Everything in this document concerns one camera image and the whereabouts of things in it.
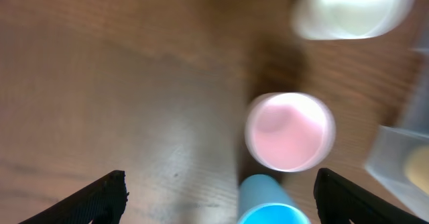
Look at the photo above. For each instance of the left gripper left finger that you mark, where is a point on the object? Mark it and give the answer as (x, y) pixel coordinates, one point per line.
(101, 202)

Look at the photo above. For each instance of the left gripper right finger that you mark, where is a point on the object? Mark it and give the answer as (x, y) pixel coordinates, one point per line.
(340, 201)

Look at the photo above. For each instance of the light blue cup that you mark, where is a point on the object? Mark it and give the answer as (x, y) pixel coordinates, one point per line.
(263, 201)

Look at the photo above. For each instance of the pink cup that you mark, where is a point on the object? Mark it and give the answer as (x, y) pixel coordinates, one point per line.
(289, 132)

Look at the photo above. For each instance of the pale green cup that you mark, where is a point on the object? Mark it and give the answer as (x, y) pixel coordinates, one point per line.
(347, 19)

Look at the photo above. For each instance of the yellow cup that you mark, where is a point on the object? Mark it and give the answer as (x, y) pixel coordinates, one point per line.
(416, 168)

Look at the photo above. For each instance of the clear plastic storage container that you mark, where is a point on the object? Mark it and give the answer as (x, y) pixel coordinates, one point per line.
(393, 145)

